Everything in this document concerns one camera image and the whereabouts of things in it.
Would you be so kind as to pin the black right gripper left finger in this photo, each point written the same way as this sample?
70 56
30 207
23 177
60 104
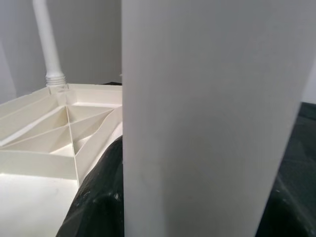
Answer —
98 185

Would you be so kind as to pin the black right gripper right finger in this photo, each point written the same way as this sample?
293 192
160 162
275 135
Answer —
288 217

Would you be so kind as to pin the white plastic children table top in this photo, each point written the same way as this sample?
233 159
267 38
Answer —
37 148

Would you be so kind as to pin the black cloth table cover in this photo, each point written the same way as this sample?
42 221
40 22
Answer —
301 148

